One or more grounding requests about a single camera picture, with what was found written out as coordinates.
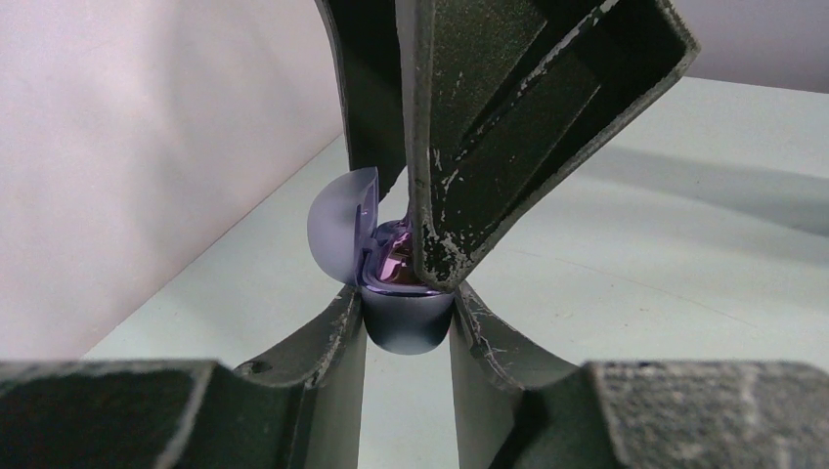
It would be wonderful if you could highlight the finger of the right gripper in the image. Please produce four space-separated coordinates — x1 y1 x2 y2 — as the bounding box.
396 0 700 291
315 0 406 198

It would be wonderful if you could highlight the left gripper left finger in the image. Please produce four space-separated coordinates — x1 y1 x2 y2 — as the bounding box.
1 287 367 468

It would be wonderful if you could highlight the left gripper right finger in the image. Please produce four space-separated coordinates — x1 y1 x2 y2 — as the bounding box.
449 283 828 468

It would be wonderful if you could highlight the purple earbud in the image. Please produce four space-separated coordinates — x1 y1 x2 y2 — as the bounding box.
375 219 425 287

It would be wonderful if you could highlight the purple earbud charging case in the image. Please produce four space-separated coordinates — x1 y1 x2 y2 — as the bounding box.
307 167 453 356

